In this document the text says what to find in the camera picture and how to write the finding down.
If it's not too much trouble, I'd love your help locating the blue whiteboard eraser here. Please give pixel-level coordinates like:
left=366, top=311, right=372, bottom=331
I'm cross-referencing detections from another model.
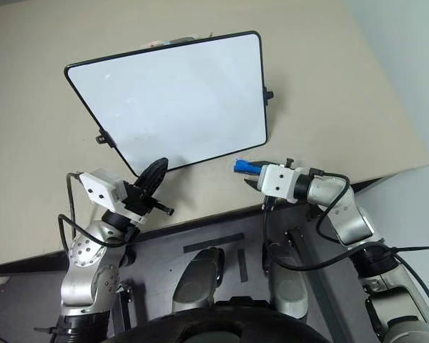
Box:
left=232, top=156, right=262, bottom=177

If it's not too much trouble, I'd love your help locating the dark rounded robot body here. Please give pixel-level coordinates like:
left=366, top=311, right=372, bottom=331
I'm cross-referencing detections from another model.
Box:
left=107, top=299, right=330, bottom=343

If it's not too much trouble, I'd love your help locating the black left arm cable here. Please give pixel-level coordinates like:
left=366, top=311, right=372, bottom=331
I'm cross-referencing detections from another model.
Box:
left=58, top=171, right=141, bottom=248

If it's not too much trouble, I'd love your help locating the long dark tape strip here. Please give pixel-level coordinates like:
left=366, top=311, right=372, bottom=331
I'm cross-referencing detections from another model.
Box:
left=182, top=232, right=245, bottom=254

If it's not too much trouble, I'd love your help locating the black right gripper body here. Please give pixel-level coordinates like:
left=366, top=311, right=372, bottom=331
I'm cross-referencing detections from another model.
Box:
left=255, top=156, right=295, bottom=212

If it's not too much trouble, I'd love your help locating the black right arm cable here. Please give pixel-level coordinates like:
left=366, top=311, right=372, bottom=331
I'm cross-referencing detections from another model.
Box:
left=262, top=171, right=429, bottom=322

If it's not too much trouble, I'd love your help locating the small pale cluttered object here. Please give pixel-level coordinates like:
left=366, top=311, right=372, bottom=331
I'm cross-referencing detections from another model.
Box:
left=140, top=32, right=215, bottom=49

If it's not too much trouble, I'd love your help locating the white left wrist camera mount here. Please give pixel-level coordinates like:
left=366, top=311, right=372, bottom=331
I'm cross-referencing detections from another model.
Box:
left=79, top=168, right=125, bottom=209

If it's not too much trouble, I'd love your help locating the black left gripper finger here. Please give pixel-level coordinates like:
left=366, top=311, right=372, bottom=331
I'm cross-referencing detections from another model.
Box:
left=137, top=162, right=159, bottom=191
left=145, top=156, right=169, bottom=197

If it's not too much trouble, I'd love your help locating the black zip tie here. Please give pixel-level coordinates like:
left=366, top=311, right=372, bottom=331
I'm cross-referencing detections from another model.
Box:
left=377, top=244, right=429, bottom=256

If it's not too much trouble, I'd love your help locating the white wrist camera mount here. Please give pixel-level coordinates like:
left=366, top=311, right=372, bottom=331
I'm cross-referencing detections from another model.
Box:
left=258, top=164, right=304, bottom=204
left=79, top=168, right=125, bottom=209

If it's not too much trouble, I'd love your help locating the black framed whiteboard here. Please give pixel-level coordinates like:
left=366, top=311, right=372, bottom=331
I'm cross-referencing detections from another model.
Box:
left=63, top=30, right=270, bottom=177

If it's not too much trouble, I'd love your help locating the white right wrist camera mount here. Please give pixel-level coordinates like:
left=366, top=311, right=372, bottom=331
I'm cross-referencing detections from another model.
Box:
left=258, top=164, right=304, bottom=204

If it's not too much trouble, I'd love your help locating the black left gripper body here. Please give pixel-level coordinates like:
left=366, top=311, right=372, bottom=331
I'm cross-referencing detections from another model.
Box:
left=122, top=179, right=175, bottom=225

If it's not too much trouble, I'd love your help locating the silver rounded robot leg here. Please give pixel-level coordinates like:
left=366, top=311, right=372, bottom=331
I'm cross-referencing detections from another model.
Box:
left=267, top=241, right=311, bottom=319
left=172, top=245, right=225, bottom=314

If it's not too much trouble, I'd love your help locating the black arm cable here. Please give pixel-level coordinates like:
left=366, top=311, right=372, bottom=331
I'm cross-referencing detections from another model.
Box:
left=58, top=171, right=141, bottom=248
left=262, top=171, right=429, bottom=322

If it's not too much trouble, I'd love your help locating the short dark tape strip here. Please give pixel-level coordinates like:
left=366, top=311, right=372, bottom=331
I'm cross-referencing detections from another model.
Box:
left=236, top=248, right=250, bottom=284

